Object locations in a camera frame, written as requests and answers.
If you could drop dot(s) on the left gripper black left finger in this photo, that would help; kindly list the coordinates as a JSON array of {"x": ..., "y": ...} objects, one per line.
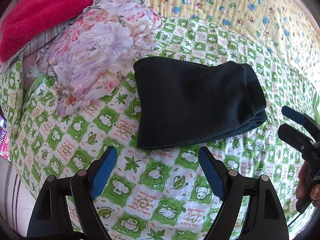
[{"x": 50, "y": 218}]

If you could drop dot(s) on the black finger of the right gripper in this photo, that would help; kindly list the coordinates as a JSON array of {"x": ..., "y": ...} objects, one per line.
[{"x": 306, "y": 121}]

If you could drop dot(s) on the dark pants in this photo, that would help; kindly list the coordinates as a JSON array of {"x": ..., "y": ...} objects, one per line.
[{"x": 184, "y": 103}]

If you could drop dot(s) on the person's right hand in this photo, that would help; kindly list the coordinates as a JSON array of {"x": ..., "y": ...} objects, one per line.
[{"x": 300, "y": 190}]

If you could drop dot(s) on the green white patterned bed sheet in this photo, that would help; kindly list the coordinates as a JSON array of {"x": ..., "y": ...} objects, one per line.
[{"x": 159, "y": 194}]

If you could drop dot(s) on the yellow cartoon print quilt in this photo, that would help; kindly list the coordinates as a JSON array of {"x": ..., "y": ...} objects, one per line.
[{"x": 284, "y": 27}]

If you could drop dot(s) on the pink floral folded blanket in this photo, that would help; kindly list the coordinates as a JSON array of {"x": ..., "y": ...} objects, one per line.
[{"x": 95, "y": 52}]

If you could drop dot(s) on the grey striped cloth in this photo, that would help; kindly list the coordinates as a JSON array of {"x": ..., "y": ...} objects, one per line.
[{"x": 35, "y": 43}]

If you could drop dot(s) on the red fleece blanket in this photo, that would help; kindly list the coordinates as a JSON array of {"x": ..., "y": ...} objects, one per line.
[{"x": 29, "y": 18}]

